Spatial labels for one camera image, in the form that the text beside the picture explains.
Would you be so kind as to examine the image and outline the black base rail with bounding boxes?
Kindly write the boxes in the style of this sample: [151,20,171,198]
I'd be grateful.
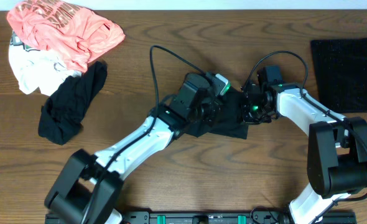
[45,211,358,224]

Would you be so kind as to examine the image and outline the black cable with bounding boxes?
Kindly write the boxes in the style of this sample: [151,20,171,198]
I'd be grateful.
[242,50,367,224]
[80,45,215,224]

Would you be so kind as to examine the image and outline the white printed shirt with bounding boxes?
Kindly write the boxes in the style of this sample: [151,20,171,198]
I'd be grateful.
[9,32,81,96]

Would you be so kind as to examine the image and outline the left black cable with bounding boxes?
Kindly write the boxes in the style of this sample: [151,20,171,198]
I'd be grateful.
[80,45,215,224]

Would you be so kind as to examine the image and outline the right black cable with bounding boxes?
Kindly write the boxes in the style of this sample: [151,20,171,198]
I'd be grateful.
[242,50,367,224]

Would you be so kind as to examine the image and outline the black fabric storage container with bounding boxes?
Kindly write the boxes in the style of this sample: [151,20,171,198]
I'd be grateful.
[310,38,367,113]

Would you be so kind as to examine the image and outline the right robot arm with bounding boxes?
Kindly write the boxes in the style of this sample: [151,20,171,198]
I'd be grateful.
[242,81,367,223]

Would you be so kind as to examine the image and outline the coral pink printed shirt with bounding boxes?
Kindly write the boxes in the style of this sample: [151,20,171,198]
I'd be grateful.
[6,0,126,72]

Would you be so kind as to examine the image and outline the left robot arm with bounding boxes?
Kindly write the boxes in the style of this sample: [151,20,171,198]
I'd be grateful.
[44,73,231,223]

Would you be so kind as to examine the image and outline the black t-shirt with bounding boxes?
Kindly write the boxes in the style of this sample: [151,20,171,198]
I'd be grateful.
[186,88,248,139]

